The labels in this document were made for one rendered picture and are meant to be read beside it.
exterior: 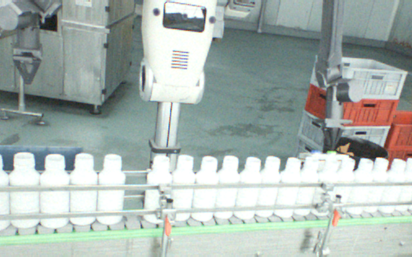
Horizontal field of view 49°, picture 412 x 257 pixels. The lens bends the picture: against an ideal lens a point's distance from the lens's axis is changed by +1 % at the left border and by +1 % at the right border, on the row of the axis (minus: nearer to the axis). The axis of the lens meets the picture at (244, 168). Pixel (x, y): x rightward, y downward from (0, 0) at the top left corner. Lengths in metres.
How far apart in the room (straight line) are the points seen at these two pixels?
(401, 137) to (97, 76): 2.91
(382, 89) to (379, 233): 2.29
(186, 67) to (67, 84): 3.30
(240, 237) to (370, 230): 0.42
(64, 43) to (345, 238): 3.84
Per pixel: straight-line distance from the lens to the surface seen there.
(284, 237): 1.26
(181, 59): 1.61
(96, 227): 1.11
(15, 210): 1.10
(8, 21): 1.31
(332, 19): 1.36
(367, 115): 3.62
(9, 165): 1.69
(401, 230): 1.50
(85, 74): 4.77
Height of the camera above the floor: 1.60
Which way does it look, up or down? 23 degrees down
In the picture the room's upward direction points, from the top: 11 degrees clockwise
